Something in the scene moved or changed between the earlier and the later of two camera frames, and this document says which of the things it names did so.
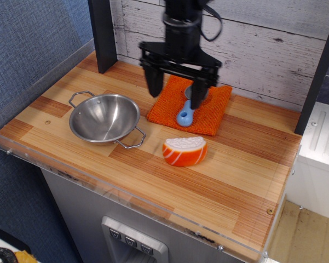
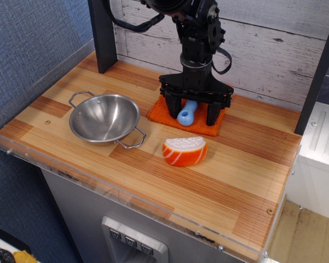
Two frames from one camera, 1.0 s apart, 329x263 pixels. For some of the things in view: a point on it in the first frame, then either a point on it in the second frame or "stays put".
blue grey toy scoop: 185,117 stays put
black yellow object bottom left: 9,256 stays put
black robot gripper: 181,53 to 196,83
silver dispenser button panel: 129,245 stays put
